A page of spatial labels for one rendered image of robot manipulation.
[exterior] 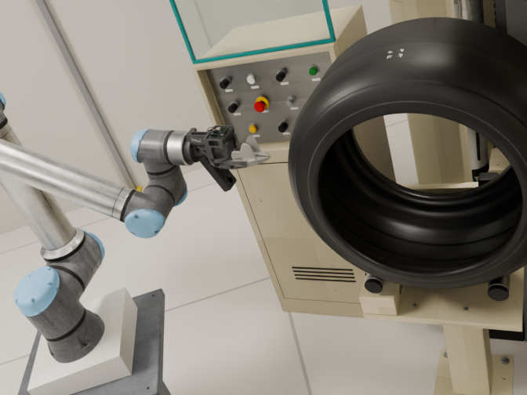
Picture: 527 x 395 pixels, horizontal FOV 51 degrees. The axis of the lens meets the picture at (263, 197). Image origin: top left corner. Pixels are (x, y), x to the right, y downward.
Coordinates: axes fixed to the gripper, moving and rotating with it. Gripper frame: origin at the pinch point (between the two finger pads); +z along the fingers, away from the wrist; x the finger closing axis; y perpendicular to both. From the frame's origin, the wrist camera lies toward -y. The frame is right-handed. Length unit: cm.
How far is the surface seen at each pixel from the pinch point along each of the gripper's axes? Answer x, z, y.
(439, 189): 25, 38, -23
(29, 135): 144, -253, -88
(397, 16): 27.5, 27.6, 24.3
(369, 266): -12.1, 27.3, -19.6
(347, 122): -12.4, 25.4, 17.9
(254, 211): 60, -41, -67
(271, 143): 66, -30, -36
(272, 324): 52, -40, -128
